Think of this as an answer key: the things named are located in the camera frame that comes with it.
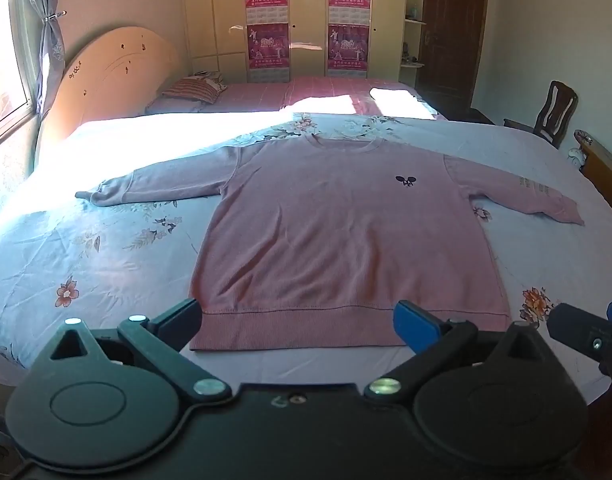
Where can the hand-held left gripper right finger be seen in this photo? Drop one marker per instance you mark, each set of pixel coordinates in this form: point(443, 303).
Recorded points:
point(413, 323)

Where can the cream wooden headboard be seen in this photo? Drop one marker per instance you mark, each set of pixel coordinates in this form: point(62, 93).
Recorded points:
point(111, 75)

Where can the pink bed sheet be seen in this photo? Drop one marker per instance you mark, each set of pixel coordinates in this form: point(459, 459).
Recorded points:
point(266, 94)

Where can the striped pillow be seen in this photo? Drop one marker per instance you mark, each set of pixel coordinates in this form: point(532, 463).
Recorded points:
point(191, 89)

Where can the dark wooden chair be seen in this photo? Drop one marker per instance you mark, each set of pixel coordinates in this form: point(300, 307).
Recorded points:
point(555, 105)

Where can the floral bed sheet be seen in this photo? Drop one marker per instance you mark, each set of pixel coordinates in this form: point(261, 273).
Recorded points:
point(111, 260)

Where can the grey floral curtain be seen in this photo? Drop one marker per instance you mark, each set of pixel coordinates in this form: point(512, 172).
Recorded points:
point(42, 40)

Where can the dark wooden door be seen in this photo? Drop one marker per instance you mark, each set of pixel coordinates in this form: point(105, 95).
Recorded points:
point(453, 35)

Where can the window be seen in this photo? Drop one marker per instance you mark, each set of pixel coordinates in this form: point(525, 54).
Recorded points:
point(1, 60)

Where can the pink sweater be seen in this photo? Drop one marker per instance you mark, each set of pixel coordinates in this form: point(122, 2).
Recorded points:
point(336, 235)

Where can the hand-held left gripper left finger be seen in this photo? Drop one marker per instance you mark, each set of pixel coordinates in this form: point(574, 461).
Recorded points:
point(183, 318)

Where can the cream wardrobe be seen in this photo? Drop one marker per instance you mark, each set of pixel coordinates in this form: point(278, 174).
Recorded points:
point(216, 20)

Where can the wooden furniture piece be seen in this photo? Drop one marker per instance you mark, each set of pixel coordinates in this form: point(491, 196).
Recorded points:
point(603, 165)

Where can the cream corner shelf unit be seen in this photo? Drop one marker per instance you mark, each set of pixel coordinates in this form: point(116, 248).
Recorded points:
point(414, 35)

